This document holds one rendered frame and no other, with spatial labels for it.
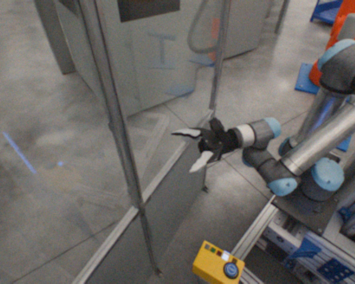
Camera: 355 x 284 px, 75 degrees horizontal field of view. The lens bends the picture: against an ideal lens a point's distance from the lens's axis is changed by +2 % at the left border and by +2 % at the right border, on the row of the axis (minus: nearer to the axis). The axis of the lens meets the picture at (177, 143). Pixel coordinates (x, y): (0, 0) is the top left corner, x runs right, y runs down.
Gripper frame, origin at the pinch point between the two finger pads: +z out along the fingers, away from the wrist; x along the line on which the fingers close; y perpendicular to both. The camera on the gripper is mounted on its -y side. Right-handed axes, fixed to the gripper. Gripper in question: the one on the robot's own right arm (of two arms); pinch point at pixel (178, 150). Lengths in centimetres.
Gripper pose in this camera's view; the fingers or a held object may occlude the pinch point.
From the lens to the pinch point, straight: 67.8
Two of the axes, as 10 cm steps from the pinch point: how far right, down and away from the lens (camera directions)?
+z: -9.3, 2.6, -2.5
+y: -0.5, 6.0, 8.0
